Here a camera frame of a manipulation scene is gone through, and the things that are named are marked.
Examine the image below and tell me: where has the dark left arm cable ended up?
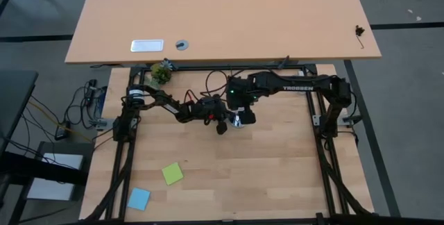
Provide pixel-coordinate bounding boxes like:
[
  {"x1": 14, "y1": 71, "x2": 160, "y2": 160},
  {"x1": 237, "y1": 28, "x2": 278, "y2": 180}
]
[{"x1": 183, "y1": 88, "x2": 200, "y2": 103}]

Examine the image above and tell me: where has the silver rectangular desk plate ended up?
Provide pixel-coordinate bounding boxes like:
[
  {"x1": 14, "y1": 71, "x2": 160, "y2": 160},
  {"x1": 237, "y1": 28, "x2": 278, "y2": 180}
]
[{"x1": 130, "y1": 39, "x2": 164, "y2": 53}]

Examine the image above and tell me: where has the dark arm cable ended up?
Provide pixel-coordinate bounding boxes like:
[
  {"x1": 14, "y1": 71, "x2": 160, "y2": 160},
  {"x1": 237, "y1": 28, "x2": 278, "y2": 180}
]
[
  {"x1": 205, "y1": 69, "x2": 230, "y2": 98},
  {"x1": 183, "y1": 88, "x2": 200, "y2": 103}
]

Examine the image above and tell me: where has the light wooden desk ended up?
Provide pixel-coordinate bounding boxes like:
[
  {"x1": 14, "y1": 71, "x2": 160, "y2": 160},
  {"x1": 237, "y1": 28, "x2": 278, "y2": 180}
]
[{"x1": 65, "y1": 0, "x2": 382, "y2": 65}]

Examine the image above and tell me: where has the yellow cable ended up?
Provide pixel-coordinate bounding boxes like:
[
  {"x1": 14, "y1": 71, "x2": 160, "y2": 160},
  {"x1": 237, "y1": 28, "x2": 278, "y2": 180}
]
[{"x1": 27, "y1": 100, "x2": 93, "y2": 143}]

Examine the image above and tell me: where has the blue sticky note pad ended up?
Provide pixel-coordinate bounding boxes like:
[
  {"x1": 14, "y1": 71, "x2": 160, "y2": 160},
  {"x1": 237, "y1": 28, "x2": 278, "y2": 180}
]
[{"x1": 127, "y1": 187, "x2": 152, "y2": 212}]

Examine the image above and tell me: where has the green potted plant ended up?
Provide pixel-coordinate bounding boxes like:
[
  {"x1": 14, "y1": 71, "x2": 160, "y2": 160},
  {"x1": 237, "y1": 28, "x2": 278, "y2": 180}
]
[{"x1": 148, "y1": 58, "x2": 175, "y2": 89}]

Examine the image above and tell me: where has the black aluminium table frame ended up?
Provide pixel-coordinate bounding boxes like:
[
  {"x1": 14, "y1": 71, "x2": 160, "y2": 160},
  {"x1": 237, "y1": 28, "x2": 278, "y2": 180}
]
[{"x1": 79, "y1": 63, "x2": 379, "y2": 225}]

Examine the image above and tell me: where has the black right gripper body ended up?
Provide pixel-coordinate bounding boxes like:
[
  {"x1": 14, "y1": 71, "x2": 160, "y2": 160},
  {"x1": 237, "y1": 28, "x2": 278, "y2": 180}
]
[{"x1": 225, "y1": 75, "x2": 260, "y2": 113}]

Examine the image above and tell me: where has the black desk beam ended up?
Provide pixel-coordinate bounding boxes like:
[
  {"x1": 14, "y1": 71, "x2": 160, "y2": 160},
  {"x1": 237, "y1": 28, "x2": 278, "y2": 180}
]
[{"x1": 0, "y1": 151, "x2": 88, "y2": 186}]

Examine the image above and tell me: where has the small black hex key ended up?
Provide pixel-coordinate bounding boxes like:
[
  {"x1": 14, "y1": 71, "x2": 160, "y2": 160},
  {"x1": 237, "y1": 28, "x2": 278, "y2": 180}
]
[{"x1": 354, "y1": 24, "x2": 365, "y2": 49}]

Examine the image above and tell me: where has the black power adapter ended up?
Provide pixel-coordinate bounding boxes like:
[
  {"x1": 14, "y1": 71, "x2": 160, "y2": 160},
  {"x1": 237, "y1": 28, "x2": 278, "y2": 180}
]
[{"x1": 54, "y1": 122, "x2": 73, "y2": 141}]

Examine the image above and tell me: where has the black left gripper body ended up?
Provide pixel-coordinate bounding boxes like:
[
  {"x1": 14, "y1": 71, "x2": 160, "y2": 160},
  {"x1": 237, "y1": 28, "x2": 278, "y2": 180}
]
[{"x1": 213, "y1": 95, "x2": 233, "y2": 122}]

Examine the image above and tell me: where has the dark right arm cable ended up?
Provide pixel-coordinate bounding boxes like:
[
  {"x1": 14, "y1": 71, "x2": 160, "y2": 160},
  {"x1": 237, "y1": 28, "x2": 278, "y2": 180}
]
[{"x1": 205, "y1": 69, "x2": 230, "y2": 98}]

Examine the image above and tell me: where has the white grey cabinet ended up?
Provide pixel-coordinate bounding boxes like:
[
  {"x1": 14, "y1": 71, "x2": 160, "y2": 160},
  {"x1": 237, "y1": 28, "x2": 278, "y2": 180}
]
[{"x1": 26, "y1": 140, "x2": 95, "y2": 202}]

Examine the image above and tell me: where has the black side desk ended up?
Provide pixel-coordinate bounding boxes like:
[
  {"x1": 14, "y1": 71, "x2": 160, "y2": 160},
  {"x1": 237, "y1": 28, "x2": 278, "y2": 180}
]
[{"x1": 0, "y1": 70, "x2": 39, "y2": 156}]

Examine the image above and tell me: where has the green sticky note pad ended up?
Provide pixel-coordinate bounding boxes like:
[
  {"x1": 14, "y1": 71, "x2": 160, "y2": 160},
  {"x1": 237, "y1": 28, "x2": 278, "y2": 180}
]
[{"x1": 161, "y1": 162, "x2": 185, "y2": 186}]

